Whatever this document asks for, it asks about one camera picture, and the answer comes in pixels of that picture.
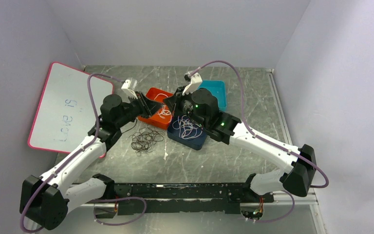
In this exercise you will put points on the teal plastic bin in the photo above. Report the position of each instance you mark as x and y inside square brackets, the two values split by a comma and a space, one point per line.
[217, 89]

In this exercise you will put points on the pink-framed whiteboard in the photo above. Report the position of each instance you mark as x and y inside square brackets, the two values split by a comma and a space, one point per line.
[64, 114]

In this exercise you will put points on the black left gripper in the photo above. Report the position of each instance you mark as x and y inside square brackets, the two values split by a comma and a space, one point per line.
[147, 107]

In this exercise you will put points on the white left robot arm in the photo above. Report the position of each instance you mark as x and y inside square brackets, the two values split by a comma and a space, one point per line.
[47, 199]

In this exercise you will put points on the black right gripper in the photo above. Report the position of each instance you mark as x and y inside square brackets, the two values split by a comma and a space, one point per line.
[172, 102]

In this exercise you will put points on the dark blue plastic bin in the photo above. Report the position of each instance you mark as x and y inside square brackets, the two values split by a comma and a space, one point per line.
[187, 133]

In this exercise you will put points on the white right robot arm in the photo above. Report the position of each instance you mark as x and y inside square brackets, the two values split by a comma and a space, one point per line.
[295, 172]

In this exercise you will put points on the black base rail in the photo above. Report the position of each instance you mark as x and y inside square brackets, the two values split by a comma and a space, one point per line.
[133, 198]

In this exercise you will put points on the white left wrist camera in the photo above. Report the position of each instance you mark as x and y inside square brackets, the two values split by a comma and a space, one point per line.
[129, 86]

